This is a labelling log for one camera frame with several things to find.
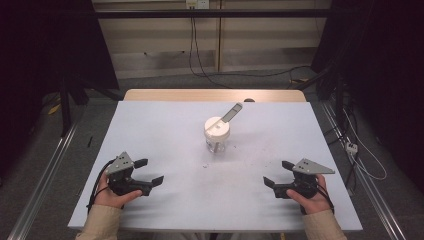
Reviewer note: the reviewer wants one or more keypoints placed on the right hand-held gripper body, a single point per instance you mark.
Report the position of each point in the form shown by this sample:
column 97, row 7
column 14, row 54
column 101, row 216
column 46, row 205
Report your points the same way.
column 305, row 181

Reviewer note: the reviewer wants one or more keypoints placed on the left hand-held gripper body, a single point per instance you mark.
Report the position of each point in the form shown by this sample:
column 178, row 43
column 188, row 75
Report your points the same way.
column 125, row 181

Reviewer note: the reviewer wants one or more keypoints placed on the clear plastic jar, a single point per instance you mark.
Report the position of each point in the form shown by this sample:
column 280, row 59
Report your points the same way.
column 216, row 146

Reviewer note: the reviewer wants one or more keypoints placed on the person's left hand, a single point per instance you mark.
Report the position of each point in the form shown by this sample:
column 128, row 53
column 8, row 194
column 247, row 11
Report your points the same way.
column 111, row 196

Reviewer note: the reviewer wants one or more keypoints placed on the person's right hand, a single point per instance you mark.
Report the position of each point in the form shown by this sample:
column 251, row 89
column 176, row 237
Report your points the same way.
column 315, row 201

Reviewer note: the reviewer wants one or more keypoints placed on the white board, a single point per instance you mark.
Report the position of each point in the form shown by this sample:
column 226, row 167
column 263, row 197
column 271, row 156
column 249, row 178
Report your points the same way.
column 160, row 133

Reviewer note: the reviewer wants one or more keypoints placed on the wooden table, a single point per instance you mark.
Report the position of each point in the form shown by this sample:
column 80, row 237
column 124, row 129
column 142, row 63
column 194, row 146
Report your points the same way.
column 200, row 95

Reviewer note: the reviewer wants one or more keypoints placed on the yellow tape strip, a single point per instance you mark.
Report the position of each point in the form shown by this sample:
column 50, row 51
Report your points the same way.
column 54, row 109

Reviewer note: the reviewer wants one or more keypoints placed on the black curtain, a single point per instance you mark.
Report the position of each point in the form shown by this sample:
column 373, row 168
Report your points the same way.
column 386, row 66
column 43, row 50

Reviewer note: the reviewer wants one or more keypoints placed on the black horizontal bar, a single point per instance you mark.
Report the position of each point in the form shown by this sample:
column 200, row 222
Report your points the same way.
column 213, row 13

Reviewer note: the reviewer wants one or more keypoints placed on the aluminium rail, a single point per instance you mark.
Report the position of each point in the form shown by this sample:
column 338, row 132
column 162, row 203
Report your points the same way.
column 366, row 183
column 46, row 173

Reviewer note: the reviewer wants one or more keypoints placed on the wooden wall strip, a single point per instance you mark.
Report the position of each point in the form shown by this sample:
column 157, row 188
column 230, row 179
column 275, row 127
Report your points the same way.
column 218, row 36

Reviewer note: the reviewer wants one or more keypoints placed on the white wall socket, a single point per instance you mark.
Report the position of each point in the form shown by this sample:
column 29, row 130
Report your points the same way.
column 197, row 3

